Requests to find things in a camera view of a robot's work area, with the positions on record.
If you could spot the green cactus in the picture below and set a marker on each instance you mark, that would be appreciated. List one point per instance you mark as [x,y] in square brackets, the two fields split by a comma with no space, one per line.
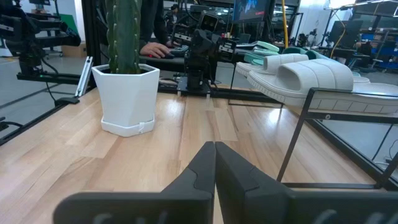
[124,34]

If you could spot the green board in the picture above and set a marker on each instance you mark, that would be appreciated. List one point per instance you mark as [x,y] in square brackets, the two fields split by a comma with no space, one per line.
[72,22]

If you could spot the person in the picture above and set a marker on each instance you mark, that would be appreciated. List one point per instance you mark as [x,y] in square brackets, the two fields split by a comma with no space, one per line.
[154,18]

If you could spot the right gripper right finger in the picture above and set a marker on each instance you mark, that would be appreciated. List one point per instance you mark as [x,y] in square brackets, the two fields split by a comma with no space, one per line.
[264,202]

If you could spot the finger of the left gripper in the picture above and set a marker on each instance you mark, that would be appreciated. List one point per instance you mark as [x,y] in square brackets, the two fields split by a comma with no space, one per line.
[222,46]
[194,42]

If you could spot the black computer mouse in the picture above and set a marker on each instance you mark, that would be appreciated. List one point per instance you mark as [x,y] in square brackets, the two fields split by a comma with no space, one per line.
[169,56]

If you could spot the black keyboard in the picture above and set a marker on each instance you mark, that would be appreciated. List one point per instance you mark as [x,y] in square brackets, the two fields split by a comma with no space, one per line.
[179,51]

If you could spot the computer monitor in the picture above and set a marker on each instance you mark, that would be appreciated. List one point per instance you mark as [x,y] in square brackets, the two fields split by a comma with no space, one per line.
[252,11]

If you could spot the person's hand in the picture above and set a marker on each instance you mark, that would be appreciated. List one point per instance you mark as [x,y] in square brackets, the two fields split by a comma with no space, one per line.
[154,49]

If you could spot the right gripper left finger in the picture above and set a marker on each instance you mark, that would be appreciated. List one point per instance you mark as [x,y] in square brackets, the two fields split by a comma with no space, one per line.
[186,199]

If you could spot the black desk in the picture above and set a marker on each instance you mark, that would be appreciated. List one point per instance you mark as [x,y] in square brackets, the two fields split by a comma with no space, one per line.
[168,63]

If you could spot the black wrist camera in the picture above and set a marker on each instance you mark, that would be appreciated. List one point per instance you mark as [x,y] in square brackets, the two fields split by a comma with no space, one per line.
[208,22]

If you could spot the silver aluminium extrusion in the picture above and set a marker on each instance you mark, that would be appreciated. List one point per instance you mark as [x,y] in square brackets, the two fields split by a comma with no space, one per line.
[84,76]

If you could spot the white faceted plant pot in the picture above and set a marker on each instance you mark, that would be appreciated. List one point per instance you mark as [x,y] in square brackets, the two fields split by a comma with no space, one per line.
[127,99]

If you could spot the cardboard box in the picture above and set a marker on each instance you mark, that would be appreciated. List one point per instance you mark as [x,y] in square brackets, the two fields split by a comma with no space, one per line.
[73,50]

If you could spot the wooden shelf with black frame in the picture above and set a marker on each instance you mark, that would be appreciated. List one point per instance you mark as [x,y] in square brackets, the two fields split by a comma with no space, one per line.
[357,117]

